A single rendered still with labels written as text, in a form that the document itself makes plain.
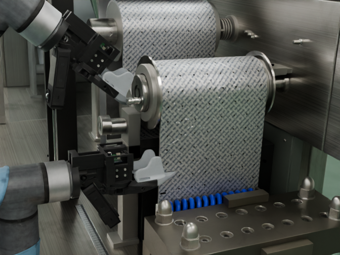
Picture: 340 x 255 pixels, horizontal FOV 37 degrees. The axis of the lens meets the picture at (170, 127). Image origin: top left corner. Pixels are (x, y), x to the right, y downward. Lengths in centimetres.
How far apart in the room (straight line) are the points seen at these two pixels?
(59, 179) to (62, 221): 35
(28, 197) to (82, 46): 29
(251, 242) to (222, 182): 19
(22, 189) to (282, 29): 65
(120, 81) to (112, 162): 16
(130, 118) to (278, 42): 38
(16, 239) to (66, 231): 28
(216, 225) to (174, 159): 15
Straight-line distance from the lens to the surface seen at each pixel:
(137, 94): 101
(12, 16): 91
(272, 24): 120
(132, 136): 105
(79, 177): 95
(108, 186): 95
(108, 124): 103
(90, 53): 94
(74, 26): 94
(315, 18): 108
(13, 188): 92
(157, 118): 98
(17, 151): 171
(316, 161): 140
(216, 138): 104
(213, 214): 102
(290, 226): 101
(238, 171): 110
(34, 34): 92
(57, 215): 129
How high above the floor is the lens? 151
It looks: 19 degrees down
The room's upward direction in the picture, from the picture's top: 2 degrees clockwise
